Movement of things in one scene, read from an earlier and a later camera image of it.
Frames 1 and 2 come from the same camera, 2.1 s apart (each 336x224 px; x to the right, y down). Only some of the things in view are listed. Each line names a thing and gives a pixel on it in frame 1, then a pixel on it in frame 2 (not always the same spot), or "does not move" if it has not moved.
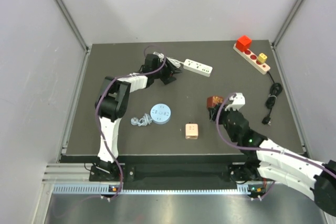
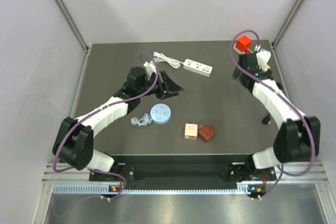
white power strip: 198,67 does not move
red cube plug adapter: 243,43 does not move
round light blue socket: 160,114 does not move
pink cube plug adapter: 191,131 does not move
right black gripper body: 222,117 → 236,73
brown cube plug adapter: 212,100 → 206,132
